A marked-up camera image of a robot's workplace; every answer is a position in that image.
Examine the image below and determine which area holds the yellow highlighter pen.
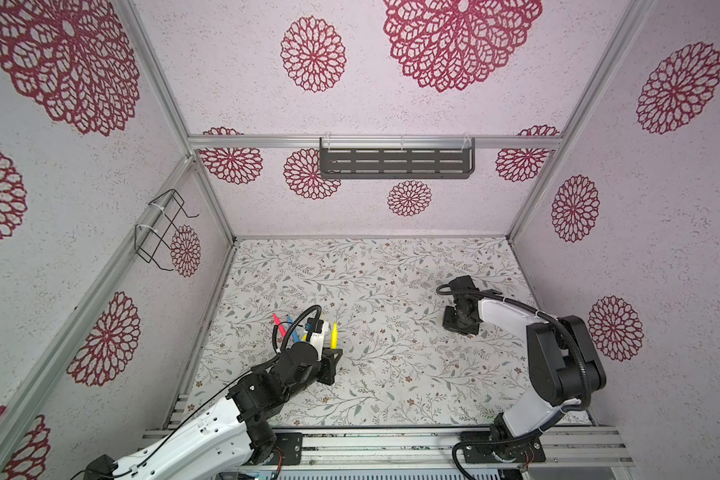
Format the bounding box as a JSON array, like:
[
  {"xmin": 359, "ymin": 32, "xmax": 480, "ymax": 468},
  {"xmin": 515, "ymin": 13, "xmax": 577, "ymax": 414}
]
[{"xmin": 330, "ymin": 322, "xmax": 338, "ymax": 350}]

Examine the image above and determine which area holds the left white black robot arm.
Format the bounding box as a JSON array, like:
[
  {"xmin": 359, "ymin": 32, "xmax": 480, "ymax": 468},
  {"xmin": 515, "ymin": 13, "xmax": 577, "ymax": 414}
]
[{"xmin": 80, "ymin": 342, "xmax": 343, "ymax": 479}]

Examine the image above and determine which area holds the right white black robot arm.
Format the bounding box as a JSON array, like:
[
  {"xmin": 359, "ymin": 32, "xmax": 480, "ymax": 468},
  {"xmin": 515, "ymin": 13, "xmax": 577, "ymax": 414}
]
[{"xmin": 436, "ymin": 275, "xmax": 607, "ymax": 442}]

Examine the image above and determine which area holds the blue highlighter pen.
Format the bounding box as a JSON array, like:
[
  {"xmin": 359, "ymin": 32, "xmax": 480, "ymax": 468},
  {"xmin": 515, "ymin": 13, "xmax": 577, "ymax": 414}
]
[{"xmin": 287, "ymin": 319, "xmax": 301, "ymax": 343}]

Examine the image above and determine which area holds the pink highlighter pen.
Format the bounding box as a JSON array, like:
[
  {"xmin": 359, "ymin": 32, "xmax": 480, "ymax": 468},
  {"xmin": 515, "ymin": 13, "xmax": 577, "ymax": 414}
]
[{"xmin": 273, "ymin": 314, "xmax": 287, "ymax": 338}]

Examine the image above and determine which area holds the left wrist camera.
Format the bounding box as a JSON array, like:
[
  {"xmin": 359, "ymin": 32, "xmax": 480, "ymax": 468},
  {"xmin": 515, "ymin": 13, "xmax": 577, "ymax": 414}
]
[{"xmin": 303, "ymin": 319, "xmax": 325, "ymax": 360}]

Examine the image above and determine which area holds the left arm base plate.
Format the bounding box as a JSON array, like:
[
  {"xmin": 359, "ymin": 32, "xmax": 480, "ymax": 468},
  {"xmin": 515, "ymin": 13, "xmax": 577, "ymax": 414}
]
[{"xmin": 262, "ymin": 432, "xmax": 304, "ymax": 467}]

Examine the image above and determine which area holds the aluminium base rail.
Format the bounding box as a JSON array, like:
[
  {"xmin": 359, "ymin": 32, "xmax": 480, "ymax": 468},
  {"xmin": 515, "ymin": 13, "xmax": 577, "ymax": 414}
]
[{"xmin": 274, "ymin": 425, "xmax": 634, "ymax": 472}]

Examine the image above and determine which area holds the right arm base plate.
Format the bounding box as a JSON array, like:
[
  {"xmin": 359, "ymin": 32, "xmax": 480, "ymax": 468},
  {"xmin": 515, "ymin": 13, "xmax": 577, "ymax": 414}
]
[{"xmin": 458, "ymin": 430, "xmax": 547, "ymax": 464}]

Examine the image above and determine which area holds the dark metal wall shelf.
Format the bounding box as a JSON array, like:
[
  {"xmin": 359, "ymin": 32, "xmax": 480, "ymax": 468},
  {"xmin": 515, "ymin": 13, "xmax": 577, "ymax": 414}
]
[{"xmin": 318, "ymin": 138, "xmax": 476, "ymax": 180}]

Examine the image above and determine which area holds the black wire wall basket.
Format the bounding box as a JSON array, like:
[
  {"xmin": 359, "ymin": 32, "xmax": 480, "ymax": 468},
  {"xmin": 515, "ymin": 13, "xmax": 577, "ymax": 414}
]
[{"xmin": 133, "ymin": 189, "xmax": 201, "ymax": 278}]

